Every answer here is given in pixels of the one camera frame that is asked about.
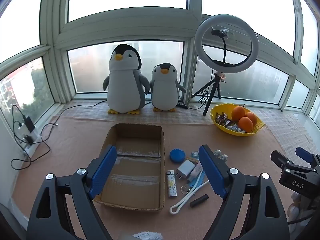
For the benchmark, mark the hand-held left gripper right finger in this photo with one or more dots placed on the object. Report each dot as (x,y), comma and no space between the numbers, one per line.
(212,173)

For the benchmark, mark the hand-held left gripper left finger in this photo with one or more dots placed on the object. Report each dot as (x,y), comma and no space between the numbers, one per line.
(105,170)

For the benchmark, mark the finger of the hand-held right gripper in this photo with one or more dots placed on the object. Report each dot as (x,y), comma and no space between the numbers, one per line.
(281,159)
(303,154)

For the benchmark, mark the white tube bottle grey cap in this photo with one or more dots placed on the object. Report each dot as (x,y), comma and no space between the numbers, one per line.
(196,171)

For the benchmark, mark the light blue plastic box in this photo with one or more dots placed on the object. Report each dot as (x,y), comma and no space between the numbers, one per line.
(193,183)

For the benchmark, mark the small clear blue bottle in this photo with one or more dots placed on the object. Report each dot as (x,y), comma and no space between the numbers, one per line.
(195,154)

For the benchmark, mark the white wall charger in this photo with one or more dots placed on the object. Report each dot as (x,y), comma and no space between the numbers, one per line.
(186,168)

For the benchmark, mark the black cylinder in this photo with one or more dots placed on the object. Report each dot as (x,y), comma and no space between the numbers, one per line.
(198,201)

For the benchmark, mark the cardboard box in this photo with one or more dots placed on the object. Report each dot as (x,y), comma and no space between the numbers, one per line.
(136,172)

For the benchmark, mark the blue round lid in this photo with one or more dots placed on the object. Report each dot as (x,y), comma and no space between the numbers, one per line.
(177,155)

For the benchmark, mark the patterned lighter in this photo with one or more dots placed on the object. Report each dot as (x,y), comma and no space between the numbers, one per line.
(172,183)

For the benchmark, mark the person's right hand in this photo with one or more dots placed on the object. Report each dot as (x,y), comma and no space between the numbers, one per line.
(295,208)

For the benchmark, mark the yellow plastic bowl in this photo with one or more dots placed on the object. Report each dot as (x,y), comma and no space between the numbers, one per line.
(217,127)

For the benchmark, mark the orange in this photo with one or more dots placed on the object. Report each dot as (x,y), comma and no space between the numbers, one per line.
(245,125)
(252,118)
(238,113)

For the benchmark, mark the pile of wrapped candies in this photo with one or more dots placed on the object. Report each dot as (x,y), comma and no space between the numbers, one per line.
(222,120)

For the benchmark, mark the white power strip with chargers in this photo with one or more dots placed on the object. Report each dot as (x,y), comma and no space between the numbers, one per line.
(47,152)

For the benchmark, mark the black tripod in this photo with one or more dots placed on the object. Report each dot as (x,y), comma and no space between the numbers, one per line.
(212,92)

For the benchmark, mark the large penguin plush toy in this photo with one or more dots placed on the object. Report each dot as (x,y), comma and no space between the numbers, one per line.
(125,87)

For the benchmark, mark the black power brick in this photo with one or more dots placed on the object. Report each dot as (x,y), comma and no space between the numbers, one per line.
(28,123)

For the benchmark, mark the small penguin plush toy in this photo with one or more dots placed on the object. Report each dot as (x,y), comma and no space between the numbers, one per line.
(163,90)

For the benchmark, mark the black gooseneck phone holder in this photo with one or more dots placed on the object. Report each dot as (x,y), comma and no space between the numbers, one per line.
(225,50)

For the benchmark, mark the white window frame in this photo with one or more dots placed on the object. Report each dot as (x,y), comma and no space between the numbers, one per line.
(55,37)

